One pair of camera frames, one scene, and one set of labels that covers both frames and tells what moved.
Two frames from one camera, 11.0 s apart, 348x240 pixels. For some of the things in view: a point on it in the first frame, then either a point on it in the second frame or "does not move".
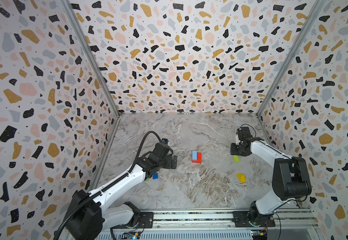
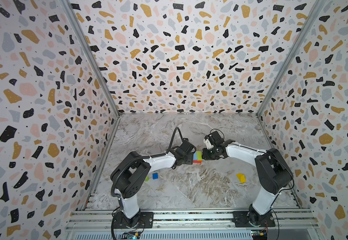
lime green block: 236,158 to 199,155
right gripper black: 237,148 to 208,153
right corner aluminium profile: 290,57 does not move
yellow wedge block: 242,177 does not move
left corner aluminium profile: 93,55 does not move
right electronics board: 259,234 does not move
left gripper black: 168,165 to 190,159
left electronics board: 131,235 does not move
